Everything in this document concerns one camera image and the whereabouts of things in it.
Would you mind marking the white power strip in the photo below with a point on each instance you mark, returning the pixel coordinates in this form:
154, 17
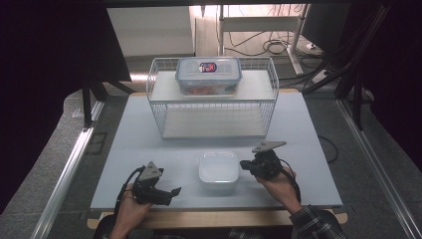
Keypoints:
320, 76

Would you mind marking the dark monitor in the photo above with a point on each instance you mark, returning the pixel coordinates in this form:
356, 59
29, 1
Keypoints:
323, 28

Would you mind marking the white desk frame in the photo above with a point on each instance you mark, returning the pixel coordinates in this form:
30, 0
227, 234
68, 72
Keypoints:
258, 24

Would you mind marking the person's left hand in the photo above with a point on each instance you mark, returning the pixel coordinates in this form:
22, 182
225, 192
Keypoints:
131, 209

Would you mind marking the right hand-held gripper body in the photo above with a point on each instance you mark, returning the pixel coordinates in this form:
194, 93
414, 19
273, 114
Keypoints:
268, 146

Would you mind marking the white square bowl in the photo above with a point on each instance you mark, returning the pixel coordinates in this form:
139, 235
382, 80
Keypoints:
219, 169

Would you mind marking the clear plastic food container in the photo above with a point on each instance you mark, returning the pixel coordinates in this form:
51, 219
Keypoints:
208, 74

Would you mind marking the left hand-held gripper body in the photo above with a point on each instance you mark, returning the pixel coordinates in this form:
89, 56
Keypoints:
151, 172

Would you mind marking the aluminium floor rail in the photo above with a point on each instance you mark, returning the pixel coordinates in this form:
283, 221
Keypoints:
375, 159
66, 176

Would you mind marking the white cabinet panel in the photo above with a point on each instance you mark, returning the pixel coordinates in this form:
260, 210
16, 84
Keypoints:
151, 31

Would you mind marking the black metal stand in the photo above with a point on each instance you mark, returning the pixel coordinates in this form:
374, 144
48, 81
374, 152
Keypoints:
88, 99
356, 83

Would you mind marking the black curtain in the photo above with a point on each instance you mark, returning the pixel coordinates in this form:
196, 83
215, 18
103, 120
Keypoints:
40, 83
398, 83

